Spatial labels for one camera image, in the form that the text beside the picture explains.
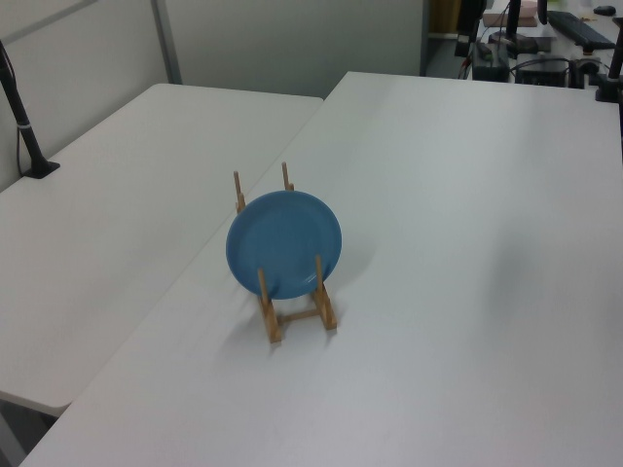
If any blue round plate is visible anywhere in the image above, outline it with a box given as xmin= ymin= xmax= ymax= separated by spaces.
xmin=225 ymin=190 xmax=344 ymax=301

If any wooden plate rack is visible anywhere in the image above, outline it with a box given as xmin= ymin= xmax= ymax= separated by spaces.
xmin=232 ymin=162 xmax=339 ymax=345

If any small black device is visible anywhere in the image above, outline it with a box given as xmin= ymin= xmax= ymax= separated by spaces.
xmin=470 ymin=42 xmax=510 ymax=82

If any black upright stand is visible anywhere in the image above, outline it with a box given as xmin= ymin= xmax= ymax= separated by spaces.
xmin=454 ymin=0 xmax=489 ymax=57

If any black electronics box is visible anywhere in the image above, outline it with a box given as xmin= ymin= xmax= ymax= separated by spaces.
xmin=514 ymin=57 xmax=571 ymax=89

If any black monitor stand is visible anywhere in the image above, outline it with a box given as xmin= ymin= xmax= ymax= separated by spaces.
xmin=488 ymin=0 xmax=537 ymax=55

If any pink flat box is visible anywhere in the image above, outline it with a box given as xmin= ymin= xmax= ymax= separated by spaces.
xmin=481 ymin=0 xmax=537 ymax=28

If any black clamp pole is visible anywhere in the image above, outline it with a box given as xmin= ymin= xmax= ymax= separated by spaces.
xmin=595 ymin=28 xmax=623 ymax=104

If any black computer keyboard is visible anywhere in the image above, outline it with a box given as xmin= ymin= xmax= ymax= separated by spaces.
xmin=546 ymin=10 xmax=617 ymax=50

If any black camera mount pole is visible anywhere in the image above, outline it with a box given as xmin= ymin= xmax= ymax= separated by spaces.
xmin=0 ymin=39 xmax=61 ymax=180

